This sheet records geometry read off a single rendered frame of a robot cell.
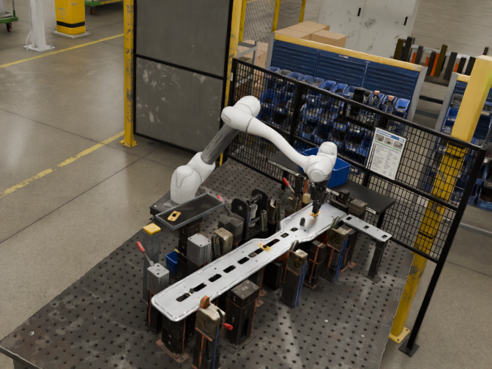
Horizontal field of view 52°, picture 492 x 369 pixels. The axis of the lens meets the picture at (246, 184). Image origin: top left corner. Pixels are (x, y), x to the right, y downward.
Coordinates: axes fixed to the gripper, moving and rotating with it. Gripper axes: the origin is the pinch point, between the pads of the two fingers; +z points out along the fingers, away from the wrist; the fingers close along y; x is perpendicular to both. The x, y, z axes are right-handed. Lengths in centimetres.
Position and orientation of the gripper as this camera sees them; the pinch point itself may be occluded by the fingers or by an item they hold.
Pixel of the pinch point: (316, 207)
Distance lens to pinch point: 302.2
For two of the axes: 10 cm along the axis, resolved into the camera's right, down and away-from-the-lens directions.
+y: 7.4, 4.0, -5.4
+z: -1.1, 8.6, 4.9
